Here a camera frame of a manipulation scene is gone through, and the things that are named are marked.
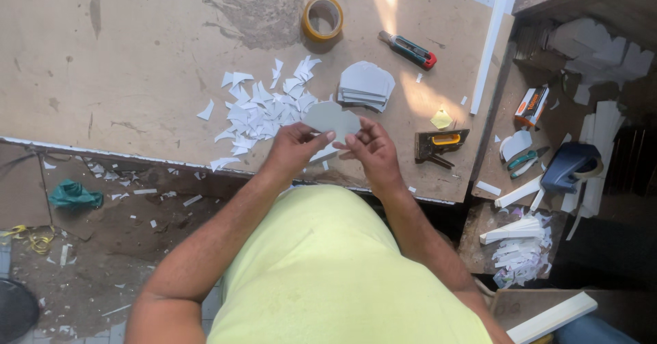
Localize person's right hand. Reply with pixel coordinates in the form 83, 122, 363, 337
339, 116, 403, 193

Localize person's left hand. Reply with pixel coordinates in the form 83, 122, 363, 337
263, 122, 336, 178

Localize grey cut cardboard piece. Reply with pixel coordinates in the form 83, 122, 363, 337
302, 101, 362, 144

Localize pile of white paper scraps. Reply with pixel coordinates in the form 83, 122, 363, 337
209, 55, 340, 173

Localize yellow and black staple gun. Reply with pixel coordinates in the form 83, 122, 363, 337
415, 129, 470, 169

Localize stack of grey cardboard pieces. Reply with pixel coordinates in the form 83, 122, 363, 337
337, 61, 396, 113

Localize yellow paper scrap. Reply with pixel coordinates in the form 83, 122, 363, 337
430, 109, 454, 130

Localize teal and red utility knife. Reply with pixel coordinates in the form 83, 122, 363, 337
378, 30, 438, 71

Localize person's yellow shirt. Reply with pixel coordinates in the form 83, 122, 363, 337
206, 184, 494, 344

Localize yellow tape roll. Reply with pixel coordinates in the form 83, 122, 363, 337
301, 0, 345, 43

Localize white curved cardboard piece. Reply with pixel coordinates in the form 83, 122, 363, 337
499, 130, 533, 162

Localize long white strip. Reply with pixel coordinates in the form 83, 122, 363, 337
469, 0, 523, 116

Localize orange and white small box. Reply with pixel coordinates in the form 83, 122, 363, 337
514, 85, 550, 128

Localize heap of white strips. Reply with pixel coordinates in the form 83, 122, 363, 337
479, 208, 554, 289

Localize dark blue tape dispenser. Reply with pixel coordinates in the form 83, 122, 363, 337
540, 142, 604, 195

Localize bundle of long white strips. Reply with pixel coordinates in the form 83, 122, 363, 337
561, 101, 627, 241

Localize green crumpled cloth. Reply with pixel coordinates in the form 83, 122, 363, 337
48, 179, 104, 211

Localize white wooden bar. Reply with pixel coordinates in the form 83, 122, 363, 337
505, 291, 599, 344

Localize heap of white cut sheets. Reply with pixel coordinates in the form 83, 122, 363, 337
546, 17, 656, 106

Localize black round object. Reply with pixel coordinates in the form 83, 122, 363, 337
0, 278, 41, 344

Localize teal handled scissors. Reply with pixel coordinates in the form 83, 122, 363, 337
507, 146, 550, 180

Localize yellow plastic strap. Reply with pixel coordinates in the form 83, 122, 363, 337
0, 224, 55, 255

